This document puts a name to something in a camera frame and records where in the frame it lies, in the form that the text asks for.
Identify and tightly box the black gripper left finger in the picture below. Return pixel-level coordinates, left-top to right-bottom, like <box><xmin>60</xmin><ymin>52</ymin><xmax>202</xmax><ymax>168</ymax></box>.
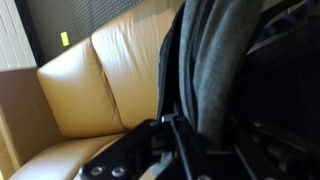
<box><xmin>78</xmin><ymin>114</ymin><xmax>208</xmax><ymax>180</ymax></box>

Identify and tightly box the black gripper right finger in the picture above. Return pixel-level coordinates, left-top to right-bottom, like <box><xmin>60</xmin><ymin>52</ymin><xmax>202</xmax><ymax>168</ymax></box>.
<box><xmin>199</xmin><ymin>121</ymin><xmax>320</xmax><ymax>180</ymax></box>

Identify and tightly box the grey backpack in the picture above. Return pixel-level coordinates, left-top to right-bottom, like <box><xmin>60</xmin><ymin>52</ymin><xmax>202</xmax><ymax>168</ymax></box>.
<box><xmin>156</xmin><ymin>0</ymin><xmax>268</xmax><ymax>148</ymax></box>

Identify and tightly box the tan leather sofa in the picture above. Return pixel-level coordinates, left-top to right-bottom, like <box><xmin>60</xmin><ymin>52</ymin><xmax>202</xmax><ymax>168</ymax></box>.
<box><xmin>0</xmin><ymin>0</ymin><xmax>188</xmax><ymax>180</ymax></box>

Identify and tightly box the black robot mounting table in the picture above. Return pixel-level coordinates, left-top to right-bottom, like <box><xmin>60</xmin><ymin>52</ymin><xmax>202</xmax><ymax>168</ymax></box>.
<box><xmin>248</xmin><ymin>0</ymin><xmax>320</xmax><ymax>58</ymax></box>

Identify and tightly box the yellow sticky note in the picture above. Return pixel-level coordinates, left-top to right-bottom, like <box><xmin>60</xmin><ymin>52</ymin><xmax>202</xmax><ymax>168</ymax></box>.
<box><xmin>60</xmin><ymin>31</ymin><xmax>71</xmax><ymax>47</ymax></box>

